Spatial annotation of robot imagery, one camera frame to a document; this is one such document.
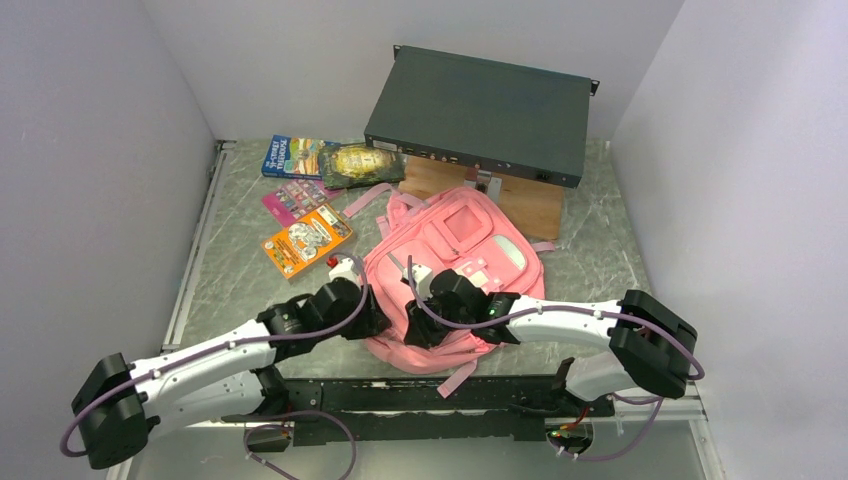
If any blue treehouse book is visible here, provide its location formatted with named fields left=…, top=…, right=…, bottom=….
left=261, top=135, right=338, bottom=180

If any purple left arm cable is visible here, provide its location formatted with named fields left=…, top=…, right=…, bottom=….
left=59, top=251, right=369, bottom=480

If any silver side rail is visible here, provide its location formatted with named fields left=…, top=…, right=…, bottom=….
left=160, top=140, right=237, bottom=354

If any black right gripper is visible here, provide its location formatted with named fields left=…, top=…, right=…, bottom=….
left=404, top=289, right=473, bottom=348

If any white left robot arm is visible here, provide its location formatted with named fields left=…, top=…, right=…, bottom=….
left=60, top=278, right=391, bottom=470

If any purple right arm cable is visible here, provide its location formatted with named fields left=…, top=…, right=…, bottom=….
left=405, top=254, right=707, bottom=464

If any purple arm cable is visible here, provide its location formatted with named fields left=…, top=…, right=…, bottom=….
left=405, top=254, right=707, bottom=464
left=59, top=251, right=369, bottom=480

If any wooden support block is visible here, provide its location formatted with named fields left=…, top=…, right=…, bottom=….
left=399, top=157, right=565, bottom=241

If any pink sticker card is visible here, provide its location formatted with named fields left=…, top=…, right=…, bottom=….
left=262, top=179, right=341, bottom=227

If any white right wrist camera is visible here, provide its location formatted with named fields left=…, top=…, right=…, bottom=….
left=412, top=263, right=438, bottom=296

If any orange book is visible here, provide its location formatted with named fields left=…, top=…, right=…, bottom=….
left=261, top=205, right=354, bottom=280

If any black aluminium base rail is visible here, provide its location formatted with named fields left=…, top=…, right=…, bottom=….
left=123, top=374, right=624, bottom=446

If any dark green rack device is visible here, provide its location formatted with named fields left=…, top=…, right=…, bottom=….
left=363, top=45, right=599, bottom=188

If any pink student backpack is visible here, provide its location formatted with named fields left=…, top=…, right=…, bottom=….
left=343, top=183, right=554, bottom=398

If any dark green yellow book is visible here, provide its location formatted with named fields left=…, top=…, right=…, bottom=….
left=318, top=143, right=406, bottom=190

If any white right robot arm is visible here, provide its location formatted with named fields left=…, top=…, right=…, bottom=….
left=402, top=265, right=704, bottom=415

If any grey metal bracket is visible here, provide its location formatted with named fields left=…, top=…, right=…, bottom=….
left=463, top=168, right=502, bottom=202

